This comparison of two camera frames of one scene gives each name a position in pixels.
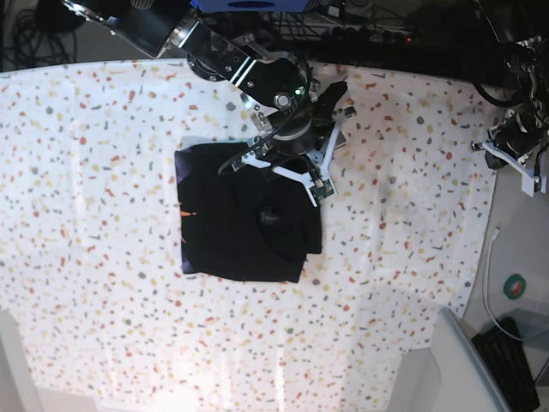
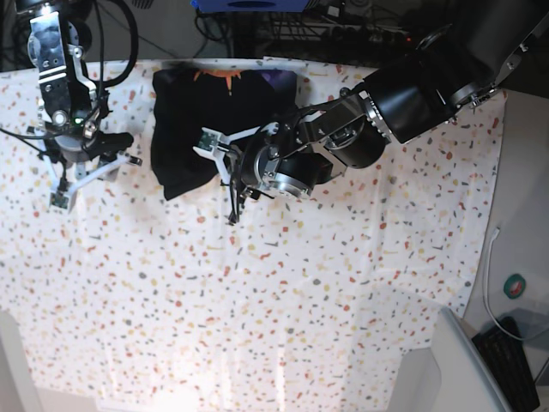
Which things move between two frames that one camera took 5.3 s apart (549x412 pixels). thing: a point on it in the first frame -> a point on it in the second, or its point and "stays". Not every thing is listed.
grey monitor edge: [467, 383] stays
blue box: [251, 6] stays
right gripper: [518, 133] -> [267, 169]
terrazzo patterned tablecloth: [91, 252] stays
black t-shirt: [251, 224] -> [184, 104]
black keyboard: [505, 362] stays
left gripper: [298, 129] -> [81, 142]
